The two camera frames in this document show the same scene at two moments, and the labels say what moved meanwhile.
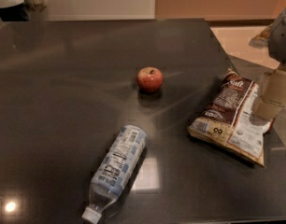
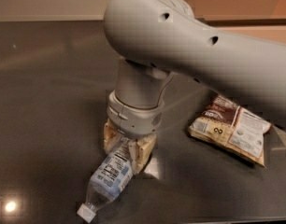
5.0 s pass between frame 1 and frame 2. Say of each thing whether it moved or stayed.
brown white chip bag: stayed
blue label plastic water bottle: stayed
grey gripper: moved
